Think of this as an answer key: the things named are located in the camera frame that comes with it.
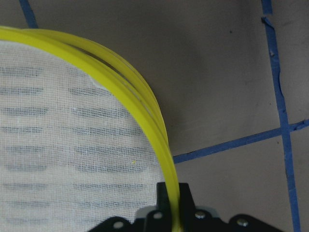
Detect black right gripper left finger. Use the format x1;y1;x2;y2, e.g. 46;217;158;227
156;182;171;215

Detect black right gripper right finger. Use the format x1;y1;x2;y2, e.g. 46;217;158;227
179;183;196;213

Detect yellow bamboo steamer layer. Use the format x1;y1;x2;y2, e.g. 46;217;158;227
0;27;181;232
22;29;169;154

